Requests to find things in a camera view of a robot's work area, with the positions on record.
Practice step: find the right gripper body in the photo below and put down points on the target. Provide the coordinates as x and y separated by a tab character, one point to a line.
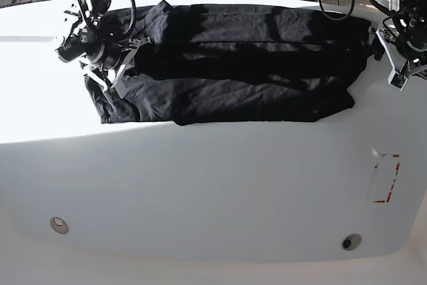
107	55

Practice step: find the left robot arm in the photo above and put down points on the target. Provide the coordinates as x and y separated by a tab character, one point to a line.
409	20

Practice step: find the left round table grommet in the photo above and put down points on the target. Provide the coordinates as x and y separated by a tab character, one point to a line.
58	225

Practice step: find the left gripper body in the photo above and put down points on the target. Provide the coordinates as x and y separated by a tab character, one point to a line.
408	51

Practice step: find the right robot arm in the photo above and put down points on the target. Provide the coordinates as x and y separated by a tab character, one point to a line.
83	20

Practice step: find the red tape rectangle marking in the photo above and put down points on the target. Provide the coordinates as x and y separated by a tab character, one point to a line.
386	170

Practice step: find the round table grommet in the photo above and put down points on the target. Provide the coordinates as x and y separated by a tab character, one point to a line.
58	225
351	242

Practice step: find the right round table grommet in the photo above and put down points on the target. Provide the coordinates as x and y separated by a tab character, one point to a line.
351	242

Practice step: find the black t-shirt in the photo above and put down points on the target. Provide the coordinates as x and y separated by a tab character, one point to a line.
224	63

